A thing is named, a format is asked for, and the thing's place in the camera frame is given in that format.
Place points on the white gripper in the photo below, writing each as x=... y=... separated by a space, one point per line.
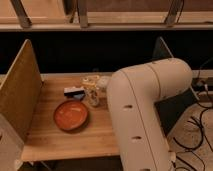
x=95 y=80

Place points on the white plastic bottle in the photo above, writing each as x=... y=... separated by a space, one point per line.
x=92 y=95

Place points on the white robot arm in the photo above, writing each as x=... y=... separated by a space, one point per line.
x=131 y=96

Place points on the black and white sponge block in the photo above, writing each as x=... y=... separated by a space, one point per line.
x=74 y=92

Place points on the orange round plate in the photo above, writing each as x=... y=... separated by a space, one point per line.
x=70 y=115

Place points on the left wooden divider panel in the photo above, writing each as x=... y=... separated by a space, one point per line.
x=20 y=90

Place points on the right divider panel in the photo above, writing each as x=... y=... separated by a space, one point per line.
x=161 y=50

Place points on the wooden shelf rail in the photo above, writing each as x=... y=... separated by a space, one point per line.
x=105 y=15

